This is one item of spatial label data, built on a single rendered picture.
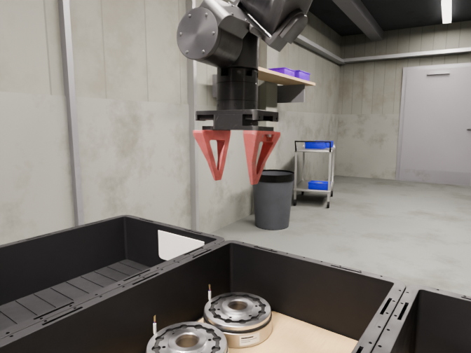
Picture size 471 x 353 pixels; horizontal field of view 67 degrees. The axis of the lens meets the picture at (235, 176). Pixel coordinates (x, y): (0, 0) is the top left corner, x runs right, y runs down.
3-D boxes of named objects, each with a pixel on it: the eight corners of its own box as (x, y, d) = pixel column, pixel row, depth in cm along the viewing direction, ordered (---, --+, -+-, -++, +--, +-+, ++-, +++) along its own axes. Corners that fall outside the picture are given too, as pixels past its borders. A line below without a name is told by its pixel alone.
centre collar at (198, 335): (183, 328, 48) (183, 324, 48) (214, 340, 46) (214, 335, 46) (159, 349, 44) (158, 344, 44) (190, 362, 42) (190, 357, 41)
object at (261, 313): (230, 289, 61) (230, 286, 60) (282, 307, 55) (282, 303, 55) (190, 315, 52) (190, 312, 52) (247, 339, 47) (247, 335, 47)
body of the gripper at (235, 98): (255, 124, 44) (256, 63, 43) (193, 124, 50) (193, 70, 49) (280, 125, 49) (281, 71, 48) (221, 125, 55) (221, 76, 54)
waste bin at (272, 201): (260, 233, 366) (261, 176, 357) (244, 221, 410) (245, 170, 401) (301, 229, 380) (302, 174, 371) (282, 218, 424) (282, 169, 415)
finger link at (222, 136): (231, 185, 47) (233, 114, 46) (190, 181, 51) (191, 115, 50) (258, 181, 52) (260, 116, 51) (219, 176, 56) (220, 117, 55)
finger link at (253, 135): (254, 189, 45) (256, 113, 44) (210, 183, 49) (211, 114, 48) (280, 183, 50) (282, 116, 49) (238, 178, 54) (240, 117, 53)
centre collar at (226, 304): (233, 297, 57) (233, 293, 57) (259, 306, 54) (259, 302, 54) (214, 310, 53) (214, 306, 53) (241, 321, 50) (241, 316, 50)
